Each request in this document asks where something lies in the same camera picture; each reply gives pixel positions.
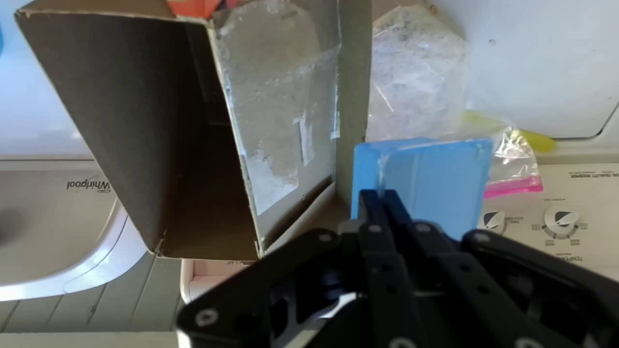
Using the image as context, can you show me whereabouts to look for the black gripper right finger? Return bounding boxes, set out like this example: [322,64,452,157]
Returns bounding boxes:
[381,190,619,348]

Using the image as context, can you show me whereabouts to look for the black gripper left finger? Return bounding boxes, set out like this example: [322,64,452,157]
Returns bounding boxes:
[175,190,392,348]

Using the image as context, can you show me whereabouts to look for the blue plastic measuring scoop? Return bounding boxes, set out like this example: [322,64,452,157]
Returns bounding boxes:
[350,136,495,242]

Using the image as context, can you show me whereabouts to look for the orange Tide detergent box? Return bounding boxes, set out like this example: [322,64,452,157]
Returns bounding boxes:
[13,0,375,261]

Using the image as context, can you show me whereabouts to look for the small white dial knob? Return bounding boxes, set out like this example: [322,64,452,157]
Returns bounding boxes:
[481,209,510,234]
[539,203,580,238]

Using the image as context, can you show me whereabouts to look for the yellow-green plastic strip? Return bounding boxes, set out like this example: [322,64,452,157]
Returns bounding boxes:
[460,111,557,155]

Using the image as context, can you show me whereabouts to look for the clear plastic zip bag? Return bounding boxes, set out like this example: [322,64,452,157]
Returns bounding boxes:
[365,6,545,202]

